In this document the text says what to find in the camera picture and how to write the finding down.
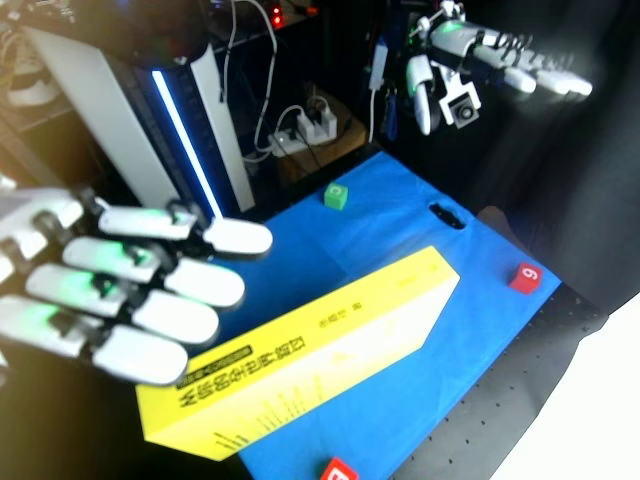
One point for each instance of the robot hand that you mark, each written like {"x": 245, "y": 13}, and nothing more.
{"x": 100, "y": 300}
{"x": 460, "y": 40}

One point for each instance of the yellow box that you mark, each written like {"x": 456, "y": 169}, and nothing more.
{"x": 300, "y": 360}

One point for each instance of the white plug adapter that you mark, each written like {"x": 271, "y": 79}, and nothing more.
{"x": 378, "y": 65}

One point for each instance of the round wooden stool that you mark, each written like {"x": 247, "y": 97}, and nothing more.
{"x": 345, "y": 130}

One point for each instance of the white power strip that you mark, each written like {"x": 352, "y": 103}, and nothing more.
{"x": 310, "y": 127}

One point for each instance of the black curtain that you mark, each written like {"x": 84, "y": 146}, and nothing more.
{"x": 575, "y": 175}

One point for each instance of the blue cloth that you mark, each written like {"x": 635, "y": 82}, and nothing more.
{"x": 390, "y": 210}

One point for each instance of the white tower with blue light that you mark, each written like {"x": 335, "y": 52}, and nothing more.
{"x": 100, "y": 110}

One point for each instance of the green cube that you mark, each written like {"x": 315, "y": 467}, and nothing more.
{"x": 336, "y": 196}

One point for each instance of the white shoe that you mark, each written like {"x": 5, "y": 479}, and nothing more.
{"x": 30, "y": 70}

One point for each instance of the red cube with nine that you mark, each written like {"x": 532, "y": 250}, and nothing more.
{"x": 525, "y": 278}

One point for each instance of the red cube with letter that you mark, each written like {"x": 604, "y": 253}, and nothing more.
{"x": 340, "y": 471}

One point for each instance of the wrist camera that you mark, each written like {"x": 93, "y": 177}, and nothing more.
{"x": 462, "y": 112}

